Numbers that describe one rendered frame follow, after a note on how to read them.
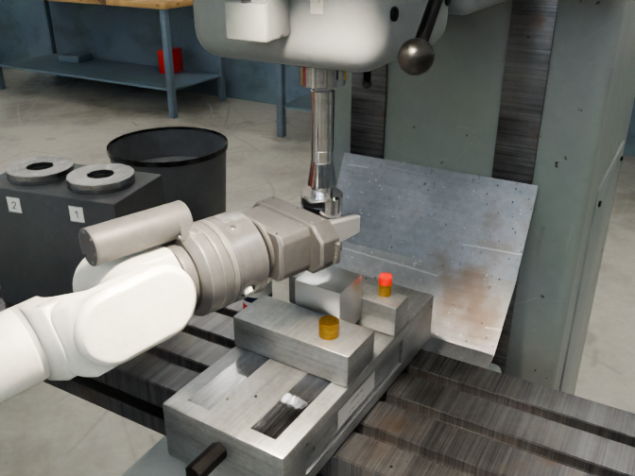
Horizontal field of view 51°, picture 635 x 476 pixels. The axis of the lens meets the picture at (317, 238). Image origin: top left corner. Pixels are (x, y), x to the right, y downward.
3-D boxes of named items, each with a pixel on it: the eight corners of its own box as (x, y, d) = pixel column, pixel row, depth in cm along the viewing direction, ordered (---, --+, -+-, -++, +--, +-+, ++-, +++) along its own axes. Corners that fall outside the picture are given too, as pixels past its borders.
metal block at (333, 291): (339, 339, 76) (339, 293, 74) (295, 324, 79) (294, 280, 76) (361, 318, 80) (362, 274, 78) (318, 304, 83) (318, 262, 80)
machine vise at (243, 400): (284, 516, 64) (282, 424, 59) (166, 455, 71) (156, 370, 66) (430, 339, 91) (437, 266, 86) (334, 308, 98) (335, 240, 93)
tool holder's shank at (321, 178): (339, 188, 74) (341, 87, 69) (333, 198, 71) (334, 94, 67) (311, 185, 75) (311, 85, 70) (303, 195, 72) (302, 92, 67)
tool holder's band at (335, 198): (347, 195, 75) (347, 186, 75) (337, 211, 71) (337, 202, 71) (306, 191, 76) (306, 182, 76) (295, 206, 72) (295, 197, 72)
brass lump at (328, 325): (332, 343, 71) (332, 328, 70) (314, 336, 72) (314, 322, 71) (342, 332, 72) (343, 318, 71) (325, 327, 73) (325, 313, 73)
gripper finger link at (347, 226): (354, 234, 76) (314, 250, 72) (355, 208, 74) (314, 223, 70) (365, 239, 75) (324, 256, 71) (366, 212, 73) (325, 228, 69)
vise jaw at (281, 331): (347, 389, 70) (348, 357, 68) (233, 346, 77) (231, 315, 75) (373, 360, 75) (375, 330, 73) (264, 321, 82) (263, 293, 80)
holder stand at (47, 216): (131, 329, 93) (112, 195, 84) (2, 302, 99) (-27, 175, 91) (175, 288, 103) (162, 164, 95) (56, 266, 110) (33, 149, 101)
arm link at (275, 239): (342, 208, 67) (246, 243, 59) (340, 292, 71) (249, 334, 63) (262, 176, 75) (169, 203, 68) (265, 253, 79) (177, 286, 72)
